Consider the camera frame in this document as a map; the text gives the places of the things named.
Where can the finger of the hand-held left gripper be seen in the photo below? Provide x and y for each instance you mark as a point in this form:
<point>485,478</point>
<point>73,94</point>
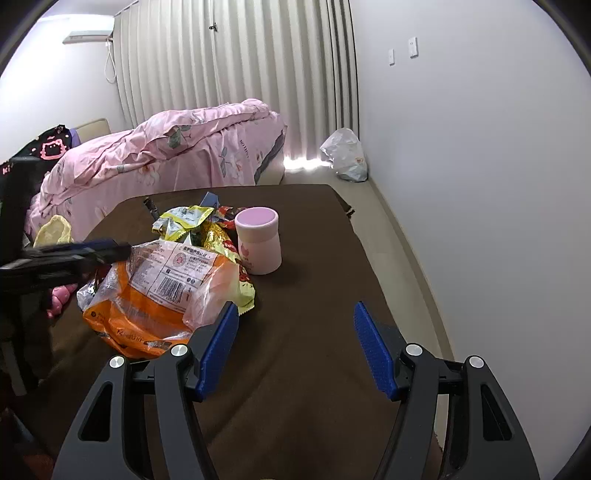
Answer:
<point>87,249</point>
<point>51,274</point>

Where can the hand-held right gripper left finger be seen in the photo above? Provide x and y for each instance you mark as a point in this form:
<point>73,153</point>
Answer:
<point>217,350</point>

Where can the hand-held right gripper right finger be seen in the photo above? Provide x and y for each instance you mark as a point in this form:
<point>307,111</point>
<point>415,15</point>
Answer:
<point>371,346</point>

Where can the long yellow snack packet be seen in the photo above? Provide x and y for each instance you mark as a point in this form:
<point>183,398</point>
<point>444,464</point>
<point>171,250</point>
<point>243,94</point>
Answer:
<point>240,286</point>

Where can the orange clear bread bag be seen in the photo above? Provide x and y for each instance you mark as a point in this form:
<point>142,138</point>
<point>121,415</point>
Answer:
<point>138,309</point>

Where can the yellow white snack packet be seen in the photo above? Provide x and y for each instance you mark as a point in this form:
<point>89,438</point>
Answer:
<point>182,219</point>

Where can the pink toy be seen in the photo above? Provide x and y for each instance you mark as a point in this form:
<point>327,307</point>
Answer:
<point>62,300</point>

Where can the yellow plastic bag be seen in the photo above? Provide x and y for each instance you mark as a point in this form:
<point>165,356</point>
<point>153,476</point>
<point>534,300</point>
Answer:
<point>53,230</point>

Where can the black pink printed cloth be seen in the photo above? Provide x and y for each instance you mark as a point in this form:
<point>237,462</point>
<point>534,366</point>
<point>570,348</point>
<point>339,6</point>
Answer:
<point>51,147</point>

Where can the dark snack wrapper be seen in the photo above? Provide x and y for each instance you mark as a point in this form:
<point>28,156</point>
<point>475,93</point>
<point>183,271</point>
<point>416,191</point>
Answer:
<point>151,207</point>

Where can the purple cloth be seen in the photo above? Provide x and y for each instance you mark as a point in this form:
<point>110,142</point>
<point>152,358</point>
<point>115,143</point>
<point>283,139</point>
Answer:
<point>76,137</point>

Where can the brown table cloth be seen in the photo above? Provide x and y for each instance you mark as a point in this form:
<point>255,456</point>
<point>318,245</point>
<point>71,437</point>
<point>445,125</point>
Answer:
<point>314,258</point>

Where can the pink jar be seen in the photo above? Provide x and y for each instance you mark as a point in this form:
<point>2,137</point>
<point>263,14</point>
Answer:
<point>258,244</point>

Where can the blue snack wrapper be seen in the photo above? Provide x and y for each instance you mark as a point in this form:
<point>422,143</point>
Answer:
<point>210,200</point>

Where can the red snack wrapper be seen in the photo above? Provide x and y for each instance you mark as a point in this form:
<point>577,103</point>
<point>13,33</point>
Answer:
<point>226,217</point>

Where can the pink floral duvet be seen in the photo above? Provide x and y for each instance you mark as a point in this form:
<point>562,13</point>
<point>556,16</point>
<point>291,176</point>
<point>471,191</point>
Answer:
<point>184,152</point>

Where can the white air conditioner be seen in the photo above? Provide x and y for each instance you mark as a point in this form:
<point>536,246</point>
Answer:
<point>87,32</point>

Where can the white plastic bag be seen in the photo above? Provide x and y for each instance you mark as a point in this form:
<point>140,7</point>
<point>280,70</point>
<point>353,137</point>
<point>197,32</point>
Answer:
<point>344,152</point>

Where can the striped beige curtain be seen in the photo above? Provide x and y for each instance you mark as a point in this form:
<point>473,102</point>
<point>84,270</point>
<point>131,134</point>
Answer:
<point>231,55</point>

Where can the white wall switch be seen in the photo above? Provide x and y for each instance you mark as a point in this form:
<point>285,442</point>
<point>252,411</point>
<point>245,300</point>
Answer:
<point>413,47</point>
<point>391,56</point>

